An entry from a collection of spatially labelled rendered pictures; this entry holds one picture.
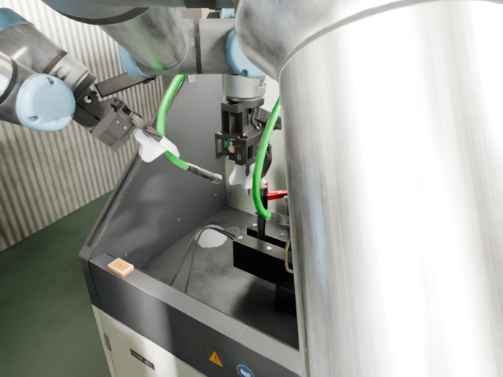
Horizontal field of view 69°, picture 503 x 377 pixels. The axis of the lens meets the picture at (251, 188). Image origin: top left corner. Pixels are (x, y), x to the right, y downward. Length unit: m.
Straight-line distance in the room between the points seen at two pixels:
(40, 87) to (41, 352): 1.72
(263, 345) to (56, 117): 0.49
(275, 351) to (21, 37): 0.66
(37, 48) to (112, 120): 0.15
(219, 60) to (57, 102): 0.22
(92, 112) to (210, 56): 0.28
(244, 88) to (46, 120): 0.31
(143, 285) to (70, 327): 1.38
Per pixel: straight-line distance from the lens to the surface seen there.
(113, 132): 0.71
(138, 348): 1.01
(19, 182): 2.87
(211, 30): 0.54
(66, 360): 2.06
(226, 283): 0.99
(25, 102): 0.55
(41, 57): 0.71
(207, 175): 0.81
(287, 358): 0.69
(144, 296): 0.84
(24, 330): 2.29
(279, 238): 0.89
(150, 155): 0.72
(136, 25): 0.31
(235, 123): 0.67
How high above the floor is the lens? 1.49
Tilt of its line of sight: 28 degrees down
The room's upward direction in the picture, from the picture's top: straight up
